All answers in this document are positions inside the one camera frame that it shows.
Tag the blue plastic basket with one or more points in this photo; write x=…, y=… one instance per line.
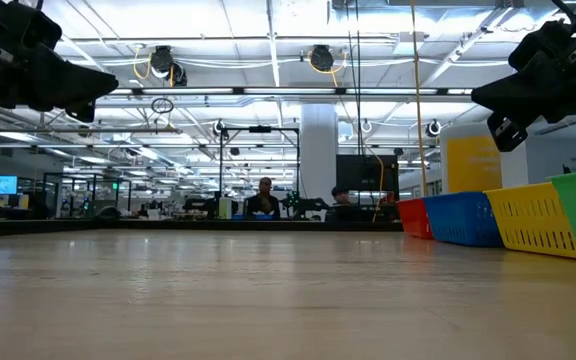
x=460, y=220

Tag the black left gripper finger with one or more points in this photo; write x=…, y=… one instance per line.
x=82, y=112
x=68, y=82

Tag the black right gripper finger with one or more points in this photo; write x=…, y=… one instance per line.
x=507, y=132
x=533, y=95

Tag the white round pillar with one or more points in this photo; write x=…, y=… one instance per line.
x=319, y=150

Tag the background black robot arm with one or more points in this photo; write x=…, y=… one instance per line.
x=305, y=204

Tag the black table edge rail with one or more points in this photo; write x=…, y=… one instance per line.
x=168, y=226

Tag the person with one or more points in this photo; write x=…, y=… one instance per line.
x=263, y=202
x=340, y=205

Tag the yellow sign panel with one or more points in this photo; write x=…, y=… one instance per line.
x=473, y=165

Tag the black screen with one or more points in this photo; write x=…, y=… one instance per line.
x=365, y=172

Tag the yellow plastic basket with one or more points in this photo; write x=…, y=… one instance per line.
x=533, y=220

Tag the red plastic basket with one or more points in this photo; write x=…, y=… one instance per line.
x=414, y=217

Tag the black metal frame rig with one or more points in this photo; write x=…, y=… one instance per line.
x=259, y=129

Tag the long ceiling light strip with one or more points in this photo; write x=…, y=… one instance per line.
x=288, y=91

